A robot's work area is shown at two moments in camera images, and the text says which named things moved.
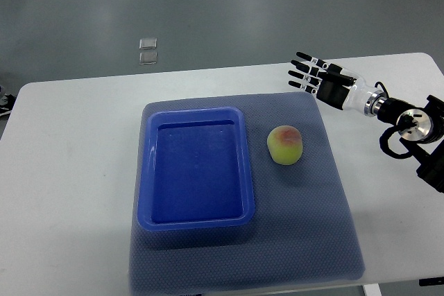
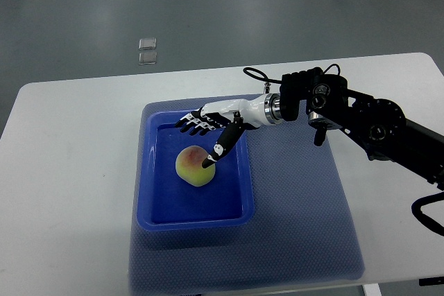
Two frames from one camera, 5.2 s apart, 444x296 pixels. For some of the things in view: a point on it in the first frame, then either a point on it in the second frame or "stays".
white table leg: [372, 290] stays
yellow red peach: [285, 144] → [189, 166]
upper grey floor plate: [148, 44] stays
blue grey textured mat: [304, 227] stays
